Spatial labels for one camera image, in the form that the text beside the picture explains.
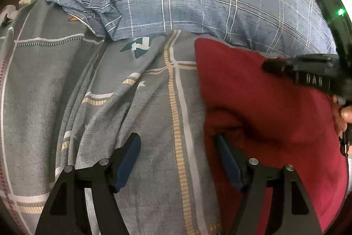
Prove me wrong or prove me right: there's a red garment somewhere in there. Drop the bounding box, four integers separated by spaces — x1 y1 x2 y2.
194 37 349 234

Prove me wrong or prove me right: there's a person's right hand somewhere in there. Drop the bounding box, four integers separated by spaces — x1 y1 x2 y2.
331 95 352 140

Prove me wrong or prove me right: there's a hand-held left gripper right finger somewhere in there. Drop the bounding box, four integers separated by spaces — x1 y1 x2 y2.
214 133 323 235

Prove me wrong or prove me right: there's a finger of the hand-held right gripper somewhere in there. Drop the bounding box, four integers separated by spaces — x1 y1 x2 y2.
261 57 297 77

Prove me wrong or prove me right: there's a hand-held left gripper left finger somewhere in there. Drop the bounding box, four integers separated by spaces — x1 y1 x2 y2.
34 133 142 235

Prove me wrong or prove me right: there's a grey patterned bedsheet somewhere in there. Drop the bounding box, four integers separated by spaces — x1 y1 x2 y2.
0 0 278 235

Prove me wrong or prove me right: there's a crumpled blue plaid cloth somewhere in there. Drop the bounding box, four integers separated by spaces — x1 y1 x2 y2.
42 0 123 42

